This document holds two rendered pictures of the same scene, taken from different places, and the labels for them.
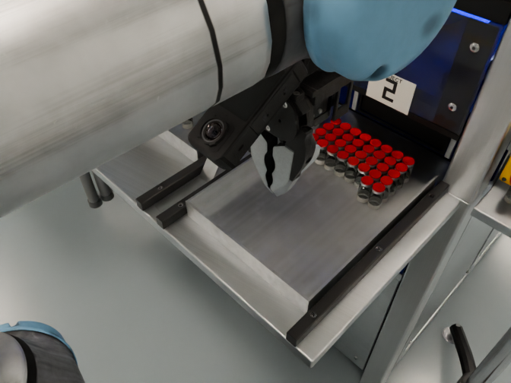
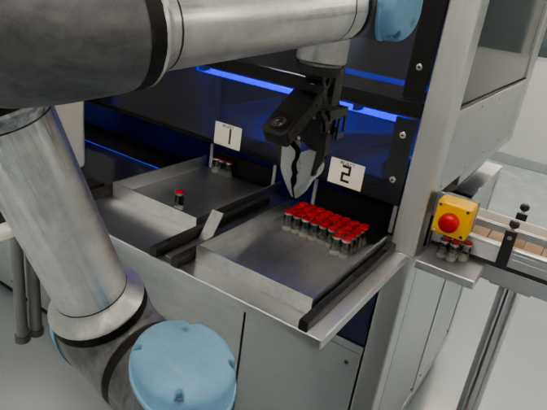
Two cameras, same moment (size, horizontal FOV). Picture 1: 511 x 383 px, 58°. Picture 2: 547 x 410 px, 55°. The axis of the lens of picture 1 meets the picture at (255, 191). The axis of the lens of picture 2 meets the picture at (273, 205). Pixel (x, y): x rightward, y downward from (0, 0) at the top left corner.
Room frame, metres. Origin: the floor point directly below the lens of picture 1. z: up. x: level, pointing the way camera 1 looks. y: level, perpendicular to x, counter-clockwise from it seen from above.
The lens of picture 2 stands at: (-0.40, 0.21, 1.40)
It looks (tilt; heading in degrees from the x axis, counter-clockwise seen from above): 23 degrees down; 345
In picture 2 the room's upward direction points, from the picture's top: 8 degrees clockwise
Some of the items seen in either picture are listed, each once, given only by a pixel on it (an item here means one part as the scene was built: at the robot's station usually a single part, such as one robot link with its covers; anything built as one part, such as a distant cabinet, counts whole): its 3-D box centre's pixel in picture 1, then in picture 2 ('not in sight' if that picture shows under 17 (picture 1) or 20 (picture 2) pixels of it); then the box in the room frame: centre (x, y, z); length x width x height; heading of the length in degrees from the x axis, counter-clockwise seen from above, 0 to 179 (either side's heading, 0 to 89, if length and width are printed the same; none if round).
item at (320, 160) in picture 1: (346, 166); (317, 232); (0.60, -0.16, 0.90); 0.18 x 0.02 x 0.05; 45
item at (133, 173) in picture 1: (252, 153); (237, 228); (0.67, 0.01, 0.87); 0.70 x 0.48 x 0.02; 45
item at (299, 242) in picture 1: (314, 195); (297, 247); (0.53, -0.10, 0.90); 0.34 x 0.26 x 0.04; 135
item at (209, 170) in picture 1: (190, 178); (195, 233); (0.56, 0.11, 0.91); 0.14 x 0.03 x 0.06; 135
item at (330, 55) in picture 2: not in sight; (321, 50); (0.37, -0.03, 1.32); 0.08 x 0.08 x 0.05
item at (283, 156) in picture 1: (299, 163); (312, 171); (0.36, -0.05, 1.13); 0.06 x 0.03 x 0.09; 134
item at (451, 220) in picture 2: not in sight; (448, 222); (0.47, -0.39, 0.99); 0.04 x 0.04 x 0.04; 45
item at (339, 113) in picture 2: (296, 68); (316, 103); (0.38, -0.04, 1.24); 0.09 x 0.08 x 0.12; 134
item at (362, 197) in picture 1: (364, 189); (335, 243); (0.54, -0.18, 0.90); 0.02 x 0.02 x 0.05
